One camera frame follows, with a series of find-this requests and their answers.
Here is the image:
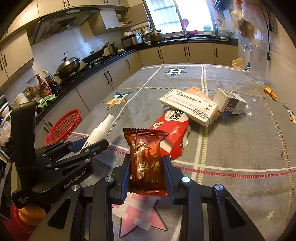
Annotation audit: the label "white plastic bottle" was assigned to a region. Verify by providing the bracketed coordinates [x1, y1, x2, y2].
[81, 114, 114, 151]

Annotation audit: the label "dark red snack packet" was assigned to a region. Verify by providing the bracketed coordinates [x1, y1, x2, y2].
[123, 128, 168, 198]

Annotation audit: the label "red white paper package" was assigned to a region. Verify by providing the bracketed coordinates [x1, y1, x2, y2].
[150, 109, 190, 160]

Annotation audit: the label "long white medicine box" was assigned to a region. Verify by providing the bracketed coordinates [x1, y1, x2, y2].
[159, 89, 218, 126]

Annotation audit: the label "white green medicine box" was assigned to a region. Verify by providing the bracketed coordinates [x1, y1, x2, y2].
[213, 88, 247, 115]

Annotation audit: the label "orange medicine box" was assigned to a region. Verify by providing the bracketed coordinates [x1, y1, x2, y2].
[186, 86, 222, 123]

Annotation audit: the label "red sleeve forearm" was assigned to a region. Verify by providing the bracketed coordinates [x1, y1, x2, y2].
[1, 204, 36, 240]

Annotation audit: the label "left hand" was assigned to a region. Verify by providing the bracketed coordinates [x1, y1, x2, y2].
[18, 205, 46, 227]

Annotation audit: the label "red plastic basket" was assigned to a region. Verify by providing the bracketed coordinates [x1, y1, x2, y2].
[45, 109, 82, 145]

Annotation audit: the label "green cloth on counter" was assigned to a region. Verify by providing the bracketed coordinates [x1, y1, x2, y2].
[38, 94, 56, 109]

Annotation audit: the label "dark sauce bottle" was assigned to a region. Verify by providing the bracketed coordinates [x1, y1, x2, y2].
[45, 72, 61, 95]

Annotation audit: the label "grey patterned tablecloth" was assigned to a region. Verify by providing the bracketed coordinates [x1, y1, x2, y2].
[70, 64, 295, 240]

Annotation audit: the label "steel wok with lid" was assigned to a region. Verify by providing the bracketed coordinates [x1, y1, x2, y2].
[54, 56, 80, 80]

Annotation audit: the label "black frying pan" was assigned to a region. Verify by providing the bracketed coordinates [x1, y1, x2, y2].
[82, 42, 109, 64]

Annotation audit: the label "black kettle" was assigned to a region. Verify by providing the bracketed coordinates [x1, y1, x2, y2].
[109, 43, 119, 55]

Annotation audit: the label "silver rice cooker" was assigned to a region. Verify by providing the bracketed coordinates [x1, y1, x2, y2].
[121, 33, 144, 49]

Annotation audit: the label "range hood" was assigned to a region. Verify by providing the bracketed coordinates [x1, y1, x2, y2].
[31, 6, 99, 45]

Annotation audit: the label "orange peel pieces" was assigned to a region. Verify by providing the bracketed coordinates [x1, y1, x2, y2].
[263, 85, 278, 101]

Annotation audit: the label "dark cooking pot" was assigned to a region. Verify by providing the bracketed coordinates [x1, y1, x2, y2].
[142, 30, 164, 43]

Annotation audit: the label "blue plastic bag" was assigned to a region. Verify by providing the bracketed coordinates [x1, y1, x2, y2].
[244, 62, 250, 71]

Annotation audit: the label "clear glass pitcher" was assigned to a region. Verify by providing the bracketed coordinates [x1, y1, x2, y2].
[242, 43, 270, 84]

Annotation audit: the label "hanging black cable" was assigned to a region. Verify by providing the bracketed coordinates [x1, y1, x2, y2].
[257, 2, 272, 61]

